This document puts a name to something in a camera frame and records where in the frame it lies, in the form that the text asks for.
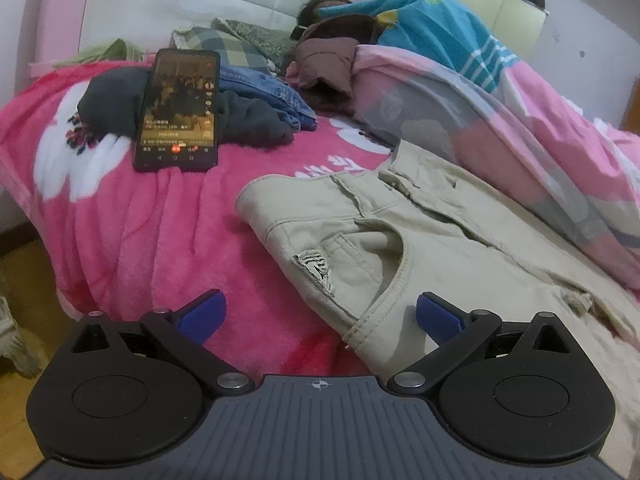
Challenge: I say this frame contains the brown jacket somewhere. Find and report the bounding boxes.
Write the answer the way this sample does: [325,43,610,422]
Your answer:
[282,0,396,96]

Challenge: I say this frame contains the green cloth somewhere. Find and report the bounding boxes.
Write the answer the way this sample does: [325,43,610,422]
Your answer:
[52,39,146,69]

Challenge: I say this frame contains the plaid pillow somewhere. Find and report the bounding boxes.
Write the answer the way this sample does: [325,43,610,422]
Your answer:
[172,25,271,68]

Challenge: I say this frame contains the black smartphone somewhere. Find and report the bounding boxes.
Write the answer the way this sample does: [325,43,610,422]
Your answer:
[132,49,221,174]

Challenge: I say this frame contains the pink floral quilt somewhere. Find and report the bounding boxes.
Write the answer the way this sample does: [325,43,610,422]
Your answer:
[317,0,640,306]

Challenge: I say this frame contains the blue jeans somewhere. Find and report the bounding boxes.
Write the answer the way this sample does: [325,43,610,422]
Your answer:
[219,62,318,133]

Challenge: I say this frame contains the beige pants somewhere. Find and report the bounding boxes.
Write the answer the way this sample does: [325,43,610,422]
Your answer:
[235,140,640,480]

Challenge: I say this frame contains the beige fuzzy cloth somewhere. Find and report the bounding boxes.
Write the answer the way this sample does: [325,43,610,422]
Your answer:
[0,295,44,379]

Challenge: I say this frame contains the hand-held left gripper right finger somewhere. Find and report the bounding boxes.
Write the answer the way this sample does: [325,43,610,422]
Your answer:
[387,291,571,396]

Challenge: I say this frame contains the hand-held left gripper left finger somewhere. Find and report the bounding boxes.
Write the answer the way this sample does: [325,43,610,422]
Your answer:
[70,288,256,396]

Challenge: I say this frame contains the dark grey cloth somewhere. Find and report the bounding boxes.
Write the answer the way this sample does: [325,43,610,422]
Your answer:
[77,67,296,148]

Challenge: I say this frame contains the green leaf-print pillow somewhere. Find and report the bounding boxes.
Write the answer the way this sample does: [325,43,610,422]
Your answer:
[210,17,297,61]

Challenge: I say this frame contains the pink floral fleece blanket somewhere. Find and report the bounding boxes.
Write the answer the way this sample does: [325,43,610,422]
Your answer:
[0,57,403,383]

